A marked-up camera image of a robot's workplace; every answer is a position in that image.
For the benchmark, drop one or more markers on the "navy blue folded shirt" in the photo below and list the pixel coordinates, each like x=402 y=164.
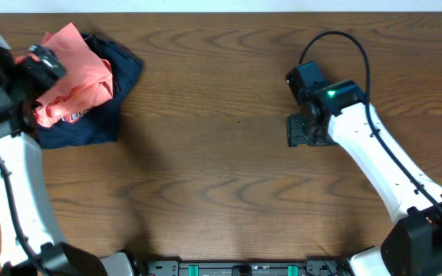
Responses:
x=101 y=123

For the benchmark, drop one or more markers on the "pink t-shirt with gold print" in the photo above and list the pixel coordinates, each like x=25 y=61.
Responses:
x=88 y=81

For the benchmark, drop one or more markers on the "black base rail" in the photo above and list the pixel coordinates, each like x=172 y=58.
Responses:
x=309 y=267

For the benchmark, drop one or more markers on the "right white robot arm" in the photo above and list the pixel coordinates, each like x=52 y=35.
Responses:
x=339 y=114

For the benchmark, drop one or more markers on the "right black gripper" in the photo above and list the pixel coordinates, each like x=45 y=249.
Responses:
x=295 y=133

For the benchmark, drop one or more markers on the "red folded Boyd t-shirt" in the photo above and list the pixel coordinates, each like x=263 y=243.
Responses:
x=74 y=117

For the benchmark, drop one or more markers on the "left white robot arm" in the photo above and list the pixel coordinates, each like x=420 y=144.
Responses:
x=32 y=241

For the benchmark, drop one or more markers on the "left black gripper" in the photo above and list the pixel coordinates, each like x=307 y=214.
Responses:
x=34 y=70

